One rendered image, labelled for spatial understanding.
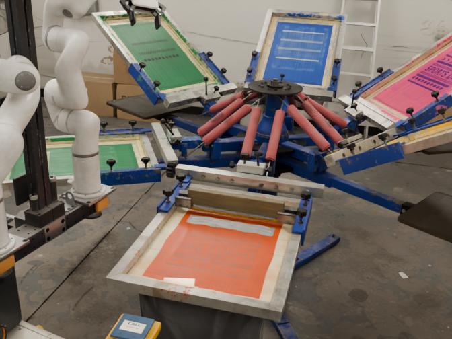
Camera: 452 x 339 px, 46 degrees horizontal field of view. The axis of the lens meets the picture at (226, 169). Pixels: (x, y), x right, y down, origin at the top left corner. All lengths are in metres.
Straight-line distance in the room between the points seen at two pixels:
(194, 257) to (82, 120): 0.63
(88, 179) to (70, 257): 1.86
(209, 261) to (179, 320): 0.23
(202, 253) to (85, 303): 1.49
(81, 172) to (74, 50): 0.45
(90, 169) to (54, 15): 0.53
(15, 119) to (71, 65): 0.31
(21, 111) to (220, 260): 0.86
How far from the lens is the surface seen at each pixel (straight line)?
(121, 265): 1.86
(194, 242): 2.04
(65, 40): 1.81
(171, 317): 1.92
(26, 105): 1.58
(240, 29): 6.26
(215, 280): 1.84
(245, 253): 1.99
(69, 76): 1.81
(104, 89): 6.48
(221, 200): 2.18
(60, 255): 3.82
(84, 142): 1.91
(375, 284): 3.65
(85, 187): 1.98
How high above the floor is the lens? 2.02
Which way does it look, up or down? 24 degrees down
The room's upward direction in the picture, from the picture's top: 2 degrees clockwise
